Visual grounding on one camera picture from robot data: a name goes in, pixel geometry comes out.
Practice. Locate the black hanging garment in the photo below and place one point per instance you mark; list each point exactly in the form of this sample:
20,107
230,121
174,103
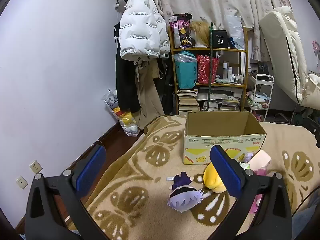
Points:
126,85

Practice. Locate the pink plush toy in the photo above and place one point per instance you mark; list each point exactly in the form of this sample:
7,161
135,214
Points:
255,203

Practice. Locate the purple white-haired plush doll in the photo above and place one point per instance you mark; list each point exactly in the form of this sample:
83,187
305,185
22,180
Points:
180,197

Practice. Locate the beige hanging trousers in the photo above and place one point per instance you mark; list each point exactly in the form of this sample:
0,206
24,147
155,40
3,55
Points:
148,97

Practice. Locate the green pole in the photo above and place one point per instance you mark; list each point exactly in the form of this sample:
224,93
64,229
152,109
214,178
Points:
210,67

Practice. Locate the yellow plush toy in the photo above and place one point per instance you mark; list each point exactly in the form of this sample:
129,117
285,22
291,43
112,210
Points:
211,177

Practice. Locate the purple printed package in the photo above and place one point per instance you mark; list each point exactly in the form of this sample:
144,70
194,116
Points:
180,32

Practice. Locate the wall socket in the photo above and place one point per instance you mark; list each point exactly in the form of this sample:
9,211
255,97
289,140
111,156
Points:
35,166
21,182

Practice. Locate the clear bag of plush toys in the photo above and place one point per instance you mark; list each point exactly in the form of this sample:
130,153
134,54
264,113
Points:
125,120

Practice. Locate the teal paper bag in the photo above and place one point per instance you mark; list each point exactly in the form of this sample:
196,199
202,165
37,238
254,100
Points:
185,72

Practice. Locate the black tote bag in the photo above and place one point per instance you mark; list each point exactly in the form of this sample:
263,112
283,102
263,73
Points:
168,90

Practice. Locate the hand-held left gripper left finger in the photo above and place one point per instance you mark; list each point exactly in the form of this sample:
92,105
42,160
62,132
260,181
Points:
90,172

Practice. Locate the red patterned gift bag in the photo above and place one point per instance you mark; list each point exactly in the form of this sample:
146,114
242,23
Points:
206,70

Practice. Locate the white plastic bag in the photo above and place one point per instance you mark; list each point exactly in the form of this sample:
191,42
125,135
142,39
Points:
235,32

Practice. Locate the black box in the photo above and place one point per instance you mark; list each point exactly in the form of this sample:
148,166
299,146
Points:
220,40

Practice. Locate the beige patterned blanket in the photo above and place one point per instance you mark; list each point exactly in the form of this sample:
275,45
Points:
140,180

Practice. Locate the pink swirl roll cushion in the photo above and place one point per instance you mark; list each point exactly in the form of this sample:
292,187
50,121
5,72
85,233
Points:
260,159

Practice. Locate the white trolley cart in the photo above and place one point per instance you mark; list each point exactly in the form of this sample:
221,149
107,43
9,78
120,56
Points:
260,97

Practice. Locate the cardboard box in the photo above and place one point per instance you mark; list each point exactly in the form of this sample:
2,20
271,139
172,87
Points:
200,142

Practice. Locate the floral curtain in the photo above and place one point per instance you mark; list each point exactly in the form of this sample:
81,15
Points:
205,0

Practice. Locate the person's blue jeans leg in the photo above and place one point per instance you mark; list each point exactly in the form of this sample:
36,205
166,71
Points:
306,217

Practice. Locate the group of toiletry bottles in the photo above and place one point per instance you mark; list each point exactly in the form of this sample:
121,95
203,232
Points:
233,76

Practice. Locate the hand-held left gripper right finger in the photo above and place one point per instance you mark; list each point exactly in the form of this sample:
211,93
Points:
226,172

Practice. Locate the cream upright mattress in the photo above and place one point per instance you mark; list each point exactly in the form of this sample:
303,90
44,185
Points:
282,45

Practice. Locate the stack of books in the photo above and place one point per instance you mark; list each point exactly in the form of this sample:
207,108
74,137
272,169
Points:
187,101

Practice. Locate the wooden shelf rack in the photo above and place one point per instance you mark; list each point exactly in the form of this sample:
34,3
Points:
243,62

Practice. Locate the blonde wig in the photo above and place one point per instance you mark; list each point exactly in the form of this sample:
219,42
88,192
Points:
200,33

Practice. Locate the white printed puffer jacket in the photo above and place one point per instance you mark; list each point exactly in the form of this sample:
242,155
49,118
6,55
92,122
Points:
140,30

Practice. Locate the small pink fan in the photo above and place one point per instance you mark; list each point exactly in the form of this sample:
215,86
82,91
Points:
315,47

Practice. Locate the pile of magazines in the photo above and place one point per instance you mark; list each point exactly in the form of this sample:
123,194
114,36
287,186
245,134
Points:
222,102

